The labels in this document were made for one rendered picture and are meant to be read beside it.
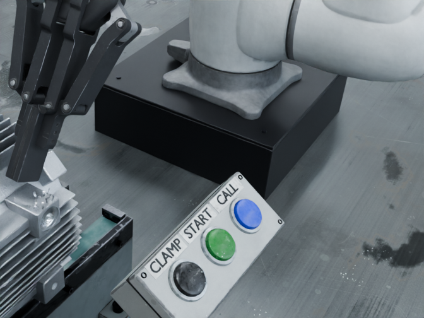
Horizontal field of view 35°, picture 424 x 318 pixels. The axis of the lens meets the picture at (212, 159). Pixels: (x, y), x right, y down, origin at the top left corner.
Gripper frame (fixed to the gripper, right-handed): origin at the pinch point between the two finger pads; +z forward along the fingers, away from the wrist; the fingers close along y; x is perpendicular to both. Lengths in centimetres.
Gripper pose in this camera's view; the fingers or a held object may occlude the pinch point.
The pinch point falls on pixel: (33, 143)
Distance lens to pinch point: 62.5
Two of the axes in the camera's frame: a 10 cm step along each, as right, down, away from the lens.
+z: -3.4, 9.3, 1.7
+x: 4.1, -0.2, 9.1
